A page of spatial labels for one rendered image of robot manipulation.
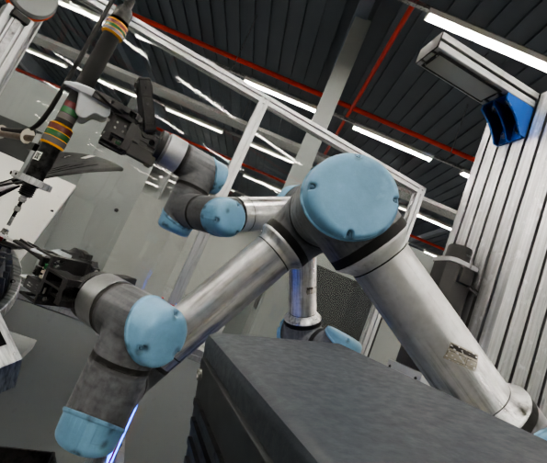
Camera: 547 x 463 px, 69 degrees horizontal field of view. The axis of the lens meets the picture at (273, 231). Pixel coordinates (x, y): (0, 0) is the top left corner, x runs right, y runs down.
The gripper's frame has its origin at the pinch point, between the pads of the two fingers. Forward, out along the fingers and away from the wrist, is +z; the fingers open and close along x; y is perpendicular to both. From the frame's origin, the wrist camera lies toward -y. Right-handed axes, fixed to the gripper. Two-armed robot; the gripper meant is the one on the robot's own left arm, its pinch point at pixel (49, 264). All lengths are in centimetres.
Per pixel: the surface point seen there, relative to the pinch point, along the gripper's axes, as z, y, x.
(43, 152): 10.4, 3.2, -18.2
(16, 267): 25.6, -6.7, 6.7
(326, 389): -63, 19, -8
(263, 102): 42, -81, -75
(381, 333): 38, -307, 11
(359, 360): -61, 11, -8
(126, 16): 10, -1, -50
